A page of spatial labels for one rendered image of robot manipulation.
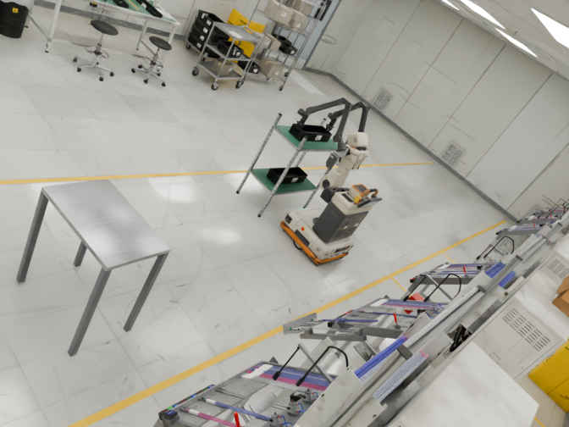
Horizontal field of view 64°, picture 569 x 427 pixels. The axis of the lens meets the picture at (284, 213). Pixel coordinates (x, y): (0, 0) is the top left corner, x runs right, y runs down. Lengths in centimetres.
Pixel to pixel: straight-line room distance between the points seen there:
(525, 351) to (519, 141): 909
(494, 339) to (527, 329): 18
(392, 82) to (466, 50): 195
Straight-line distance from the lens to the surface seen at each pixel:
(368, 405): 149
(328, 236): 487
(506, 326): 283
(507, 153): 1170
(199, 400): 240
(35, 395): 309
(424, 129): 1228
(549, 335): 280
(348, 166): 489
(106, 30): 646
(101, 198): 309
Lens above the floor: 262
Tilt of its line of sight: 28 degrees down
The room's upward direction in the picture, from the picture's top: 32 degrees clockwise
